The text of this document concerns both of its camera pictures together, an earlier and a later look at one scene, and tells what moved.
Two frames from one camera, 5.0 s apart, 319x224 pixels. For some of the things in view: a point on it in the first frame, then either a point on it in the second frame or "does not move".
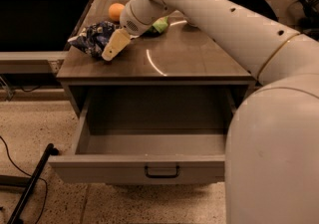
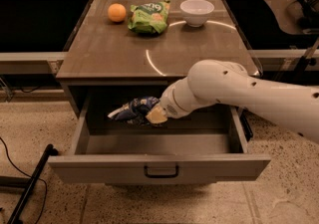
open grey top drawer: x=134 y=137 does not move
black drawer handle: x=161 y=176 does not move
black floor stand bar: x=16 y=217 does not move
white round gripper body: x=129 y=22 to x=168 y=103
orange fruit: x=114 y=11 does not move
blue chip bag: x=94 y=38 to x=136 y=112
